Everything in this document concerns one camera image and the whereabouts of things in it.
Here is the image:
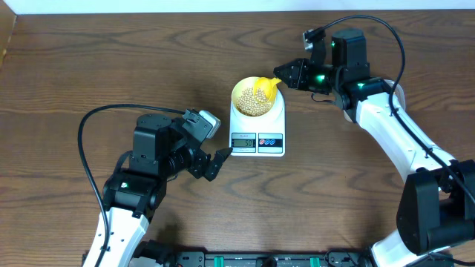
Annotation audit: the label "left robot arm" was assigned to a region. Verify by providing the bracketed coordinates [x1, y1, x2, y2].
[84, 110, 232, 266]

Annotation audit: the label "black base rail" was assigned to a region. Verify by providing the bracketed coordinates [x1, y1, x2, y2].
[81, 240, 456, 267]

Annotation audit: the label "soybeans in bowl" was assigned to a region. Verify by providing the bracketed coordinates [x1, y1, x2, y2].
[236, 88, 272, 116]

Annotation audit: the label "clear plastic container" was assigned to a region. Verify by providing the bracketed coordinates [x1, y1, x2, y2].
[343, 85, 406, 122]

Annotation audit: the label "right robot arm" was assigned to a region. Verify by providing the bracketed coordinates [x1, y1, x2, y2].
[274, 29, 474, 266]

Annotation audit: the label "yellow plastic bowl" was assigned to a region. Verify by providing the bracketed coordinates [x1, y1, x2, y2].
[232, 76, 260, 112]

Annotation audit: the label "yellow measuring scoop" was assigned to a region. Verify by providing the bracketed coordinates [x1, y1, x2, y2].
[253, 77, 281, 103]

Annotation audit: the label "white digital kitchen scale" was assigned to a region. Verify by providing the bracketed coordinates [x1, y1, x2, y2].
[229, 90, 286, 156]

